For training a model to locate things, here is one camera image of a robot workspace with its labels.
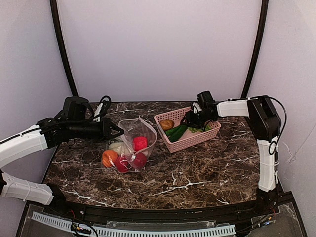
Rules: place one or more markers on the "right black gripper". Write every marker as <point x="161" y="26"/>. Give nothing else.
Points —
<point x="192" y="118"/>

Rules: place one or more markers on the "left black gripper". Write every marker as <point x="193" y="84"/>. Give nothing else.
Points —
<point x="106" y="128"/>

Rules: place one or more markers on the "white toy radish with leaves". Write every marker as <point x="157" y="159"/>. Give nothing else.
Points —
<point x="120" y="148"/>

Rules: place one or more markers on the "green toy cucumber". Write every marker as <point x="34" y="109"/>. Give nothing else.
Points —
<point x="178" y="133"/>

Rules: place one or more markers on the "orange toy fruit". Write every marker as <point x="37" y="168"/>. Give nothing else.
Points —
<point x="108" y="158"/>

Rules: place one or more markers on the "clear zip top bag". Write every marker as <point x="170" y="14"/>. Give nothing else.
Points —
<point x="134" y="128"/>

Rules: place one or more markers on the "red toy fruit front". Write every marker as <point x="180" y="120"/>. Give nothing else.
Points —
<point x="140" y="143"/>

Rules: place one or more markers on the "red toy fruit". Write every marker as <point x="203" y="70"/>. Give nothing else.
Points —
<point x="140" y="143"/>
<point x="138" y="161"/>

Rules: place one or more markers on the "red toy tomato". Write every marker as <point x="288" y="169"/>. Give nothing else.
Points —
<point x="122" y="164"/>

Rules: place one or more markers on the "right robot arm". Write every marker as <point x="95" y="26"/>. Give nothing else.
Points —
<point x="265" y="125"/>

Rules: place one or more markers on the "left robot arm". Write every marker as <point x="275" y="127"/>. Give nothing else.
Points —
<point x="77" y="120"/>

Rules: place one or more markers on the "green toy grapes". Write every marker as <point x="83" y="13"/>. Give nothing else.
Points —
<point x="195" y="130"/>

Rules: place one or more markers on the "pink perforated plastic basket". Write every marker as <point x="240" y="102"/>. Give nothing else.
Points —
<point x="188" y="139"/>

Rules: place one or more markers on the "brown toy potato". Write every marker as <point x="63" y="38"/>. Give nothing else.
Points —
<point x="167" y="124"/>

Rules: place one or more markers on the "green toy chili pepper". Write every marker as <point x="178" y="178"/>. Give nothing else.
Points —
<point x="171" y="131"/>

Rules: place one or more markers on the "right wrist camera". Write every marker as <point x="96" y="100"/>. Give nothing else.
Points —
<point x="204" y="101"/>

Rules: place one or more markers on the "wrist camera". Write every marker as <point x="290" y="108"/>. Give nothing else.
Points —
<point x="102" y="108"/>
<point x="204" y="101"/>

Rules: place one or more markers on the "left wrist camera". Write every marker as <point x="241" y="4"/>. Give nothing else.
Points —
<point x="102" y="108"/>

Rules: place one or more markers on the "white slotted cable duct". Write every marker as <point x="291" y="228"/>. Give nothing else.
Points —
<point x="128" y="229"/>

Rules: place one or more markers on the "black front table rail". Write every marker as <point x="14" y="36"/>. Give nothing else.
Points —
<point x="239" y="214"/>

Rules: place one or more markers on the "left black frame post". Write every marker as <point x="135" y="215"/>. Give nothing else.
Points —
<point x="62" y="47"/>

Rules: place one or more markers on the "black frame post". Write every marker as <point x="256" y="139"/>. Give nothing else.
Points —
<point x="62" y="47"/>
<point x="256" y="48"/>

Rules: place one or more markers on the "right black frame post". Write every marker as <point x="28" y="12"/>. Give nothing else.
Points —
<point x="256" y="48"/>

